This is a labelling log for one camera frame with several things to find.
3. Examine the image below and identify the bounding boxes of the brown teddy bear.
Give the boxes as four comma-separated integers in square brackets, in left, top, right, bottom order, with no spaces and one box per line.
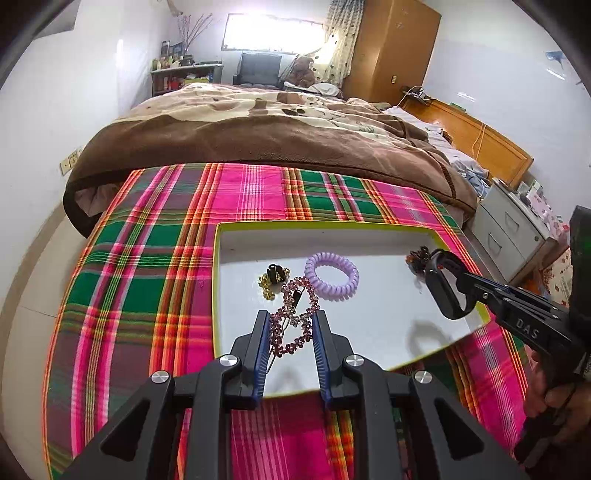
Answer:
[286,56,315,88]

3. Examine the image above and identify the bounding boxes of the grey chair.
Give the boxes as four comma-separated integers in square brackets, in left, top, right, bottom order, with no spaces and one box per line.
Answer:
[232,52,283,89]

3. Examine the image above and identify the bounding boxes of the purple spiral hair tie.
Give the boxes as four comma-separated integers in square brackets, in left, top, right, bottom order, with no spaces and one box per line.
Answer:
[303,251,361,301]

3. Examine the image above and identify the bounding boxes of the pink crystal bracelet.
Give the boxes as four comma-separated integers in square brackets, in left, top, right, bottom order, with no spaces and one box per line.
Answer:
[268,275,321,358]

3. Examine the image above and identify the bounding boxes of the floral curtain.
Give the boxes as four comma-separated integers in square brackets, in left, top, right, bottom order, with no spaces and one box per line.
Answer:
[318,0,365,88]

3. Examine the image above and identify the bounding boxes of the brown beige blanket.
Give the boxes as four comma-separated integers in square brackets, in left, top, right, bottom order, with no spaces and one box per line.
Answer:
[63,83,478,236]

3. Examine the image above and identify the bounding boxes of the grey bedside cabinet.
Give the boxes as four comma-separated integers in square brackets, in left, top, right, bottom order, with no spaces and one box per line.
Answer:
[468,178,559,285]

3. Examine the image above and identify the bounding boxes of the window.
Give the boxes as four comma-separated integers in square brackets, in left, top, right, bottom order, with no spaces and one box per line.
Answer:
[221,13,325,55]

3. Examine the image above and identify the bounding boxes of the black wristband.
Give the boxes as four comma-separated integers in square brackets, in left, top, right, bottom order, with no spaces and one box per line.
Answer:
[425,249,475,320]

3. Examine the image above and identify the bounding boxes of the yellow-green shallow box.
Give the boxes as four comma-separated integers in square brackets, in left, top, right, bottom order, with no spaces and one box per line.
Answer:
[212,221,491,370]

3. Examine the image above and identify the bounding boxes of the cluttered shelf desk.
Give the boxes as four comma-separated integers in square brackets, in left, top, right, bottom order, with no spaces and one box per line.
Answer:
[150,40,223,97]

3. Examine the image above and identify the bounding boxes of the black gold brooch chain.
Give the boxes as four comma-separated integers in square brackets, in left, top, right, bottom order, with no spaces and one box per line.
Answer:
[256,263,292,301]

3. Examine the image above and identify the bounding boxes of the dried branches vase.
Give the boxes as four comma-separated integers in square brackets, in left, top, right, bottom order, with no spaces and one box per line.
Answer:
[177,13,213,57]

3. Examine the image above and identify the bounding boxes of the white pillow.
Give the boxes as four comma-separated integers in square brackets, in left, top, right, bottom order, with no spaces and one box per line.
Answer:
[283,81,342,99]

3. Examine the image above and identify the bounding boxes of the wooden wardrobe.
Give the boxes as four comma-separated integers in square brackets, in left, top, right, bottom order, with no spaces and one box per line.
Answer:
[342,0,441,105]

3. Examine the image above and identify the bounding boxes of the plaid pink green cloth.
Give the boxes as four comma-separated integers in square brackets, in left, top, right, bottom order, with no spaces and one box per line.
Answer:
[42,163,529,479]

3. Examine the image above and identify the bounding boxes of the wooden headboard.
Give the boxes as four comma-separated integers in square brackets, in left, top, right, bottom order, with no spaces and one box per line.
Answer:
[402,97,534,188]

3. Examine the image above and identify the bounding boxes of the dark bead bracelet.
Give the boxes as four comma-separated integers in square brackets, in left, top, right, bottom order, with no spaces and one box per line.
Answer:
[406,246,433,274]

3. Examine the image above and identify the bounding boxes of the person right hand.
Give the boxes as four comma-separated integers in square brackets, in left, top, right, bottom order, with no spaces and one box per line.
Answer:
[521,350,590,479]

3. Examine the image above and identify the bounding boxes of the red floral bag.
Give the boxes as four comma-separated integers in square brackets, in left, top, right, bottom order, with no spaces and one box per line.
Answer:
[541,248,573,307]

